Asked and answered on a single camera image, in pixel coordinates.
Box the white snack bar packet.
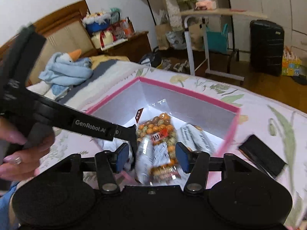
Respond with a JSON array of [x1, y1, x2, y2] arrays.
[[177, 123, 215, 155]]

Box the clear bag mixed nuts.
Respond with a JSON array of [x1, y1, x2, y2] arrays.
[[135, 106, 188, 187]]

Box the plain black snack packet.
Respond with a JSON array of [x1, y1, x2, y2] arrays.
[[238, 135, 286, 179]]

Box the person's left hand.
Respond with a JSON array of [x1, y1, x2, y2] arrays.
[[1, 117, 55, 181]]

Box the pink cardboard box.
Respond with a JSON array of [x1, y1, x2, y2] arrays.
[[85, 76, 241, 185]]

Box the goose plush in blue blanket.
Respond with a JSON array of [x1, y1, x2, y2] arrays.
[[27, 49, 93, 101]]

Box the floral bed sheet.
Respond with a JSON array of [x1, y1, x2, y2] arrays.
[[39, 59, 306, 229]]

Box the wooden nightstand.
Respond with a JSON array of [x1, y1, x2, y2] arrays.
[[97, 31, 152, 63]]

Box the cream gift box red ribbon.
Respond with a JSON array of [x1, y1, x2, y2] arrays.
[[91, 30, 116, 49]]

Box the brown paper bag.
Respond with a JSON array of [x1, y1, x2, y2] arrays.
[[154, 23, 172, 50]]

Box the teal shopping bag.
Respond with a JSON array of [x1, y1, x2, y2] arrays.
[[206, 24, 229, 54]]

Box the colourful gift bag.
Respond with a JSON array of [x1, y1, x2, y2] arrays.
[[281, 46, 302, 76]]

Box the black suitcase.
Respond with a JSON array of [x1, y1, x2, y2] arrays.
[[250, 20, 285, 76]]

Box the rolling laptop table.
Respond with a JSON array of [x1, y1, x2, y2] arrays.
[[180, 8, 267, 83]]

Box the pink tissue box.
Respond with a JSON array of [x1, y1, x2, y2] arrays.
[[195, 0, 217, 10]]

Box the white wardrobe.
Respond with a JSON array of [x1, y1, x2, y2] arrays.
[[216, 0, 306, 64]]

